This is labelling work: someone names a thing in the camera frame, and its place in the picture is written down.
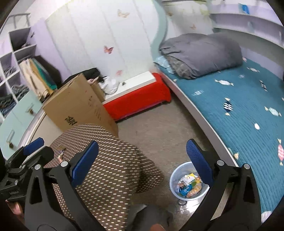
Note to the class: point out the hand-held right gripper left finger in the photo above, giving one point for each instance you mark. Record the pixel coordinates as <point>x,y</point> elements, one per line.
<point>85,164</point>

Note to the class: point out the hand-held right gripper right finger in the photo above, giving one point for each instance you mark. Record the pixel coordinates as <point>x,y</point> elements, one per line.
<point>198,160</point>

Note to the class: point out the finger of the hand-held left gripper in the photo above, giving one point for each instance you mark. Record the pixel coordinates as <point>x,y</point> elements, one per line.
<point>33,144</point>
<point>43,155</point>

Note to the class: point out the light blue plastic bin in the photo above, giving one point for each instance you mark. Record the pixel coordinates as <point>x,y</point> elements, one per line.
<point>177,175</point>

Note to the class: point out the pile of snack wrappers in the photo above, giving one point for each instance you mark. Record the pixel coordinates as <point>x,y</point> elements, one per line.
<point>188,186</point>

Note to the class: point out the person's left hand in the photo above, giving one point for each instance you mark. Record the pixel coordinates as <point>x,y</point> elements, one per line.
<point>14,207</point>

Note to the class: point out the brown dotted tablecloth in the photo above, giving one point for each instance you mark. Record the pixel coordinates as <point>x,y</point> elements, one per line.
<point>115,166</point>

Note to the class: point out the mint drawer cabinet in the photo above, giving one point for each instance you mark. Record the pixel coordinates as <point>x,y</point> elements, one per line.
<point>20,111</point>

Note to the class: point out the large cardboard box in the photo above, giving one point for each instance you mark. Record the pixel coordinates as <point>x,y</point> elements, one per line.
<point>73,106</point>

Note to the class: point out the folded beige and teal cloths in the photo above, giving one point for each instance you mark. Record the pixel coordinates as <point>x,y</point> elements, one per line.
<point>33,73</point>

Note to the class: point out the teal bed with candy print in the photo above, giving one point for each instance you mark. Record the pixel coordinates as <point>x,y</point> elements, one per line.
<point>244,100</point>

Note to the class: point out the person's grey trouser leg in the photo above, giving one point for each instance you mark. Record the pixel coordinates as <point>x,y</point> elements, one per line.
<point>146,217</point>

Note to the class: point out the white plastic bag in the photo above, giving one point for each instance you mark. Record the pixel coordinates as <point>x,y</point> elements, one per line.
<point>111,85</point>

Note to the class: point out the red cloth covered bench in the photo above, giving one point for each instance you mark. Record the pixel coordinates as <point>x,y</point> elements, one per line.
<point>137,100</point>

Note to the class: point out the black bag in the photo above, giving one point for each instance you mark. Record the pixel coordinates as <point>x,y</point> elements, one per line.
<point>91,73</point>

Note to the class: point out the white cubby shelf unit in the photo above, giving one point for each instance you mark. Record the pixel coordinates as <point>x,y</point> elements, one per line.
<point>22,50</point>

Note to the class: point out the small pink butterfly sticker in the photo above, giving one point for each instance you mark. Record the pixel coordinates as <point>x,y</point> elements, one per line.
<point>119,72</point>

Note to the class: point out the light blue pillow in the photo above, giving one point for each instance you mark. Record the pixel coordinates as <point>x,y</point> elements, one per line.
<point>163,62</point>

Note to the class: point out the grey folded duvet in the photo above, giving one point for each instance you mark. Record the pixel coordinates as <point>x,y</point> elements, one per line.
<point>199,53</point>

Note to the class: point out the red butterfly sticker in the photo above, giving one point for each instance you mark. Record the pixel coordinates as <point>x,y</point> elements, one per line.
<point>108,49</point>

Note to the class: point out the white wardrobe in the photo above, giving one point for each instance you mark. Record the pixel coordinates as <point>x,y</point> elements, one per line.
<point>88,33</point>

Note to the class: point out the pale butterfly sticker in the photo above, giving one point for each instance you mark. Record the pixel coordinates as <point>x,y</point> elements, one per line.
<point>123,13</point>

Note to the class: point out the white bed frame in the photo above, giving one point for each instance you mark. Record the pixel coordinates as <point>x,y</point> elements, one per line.
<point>206,126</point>

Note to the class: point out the lilac wall shelf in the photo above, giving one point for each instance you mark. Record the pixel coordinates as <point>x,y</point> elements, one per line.
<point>233,28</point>

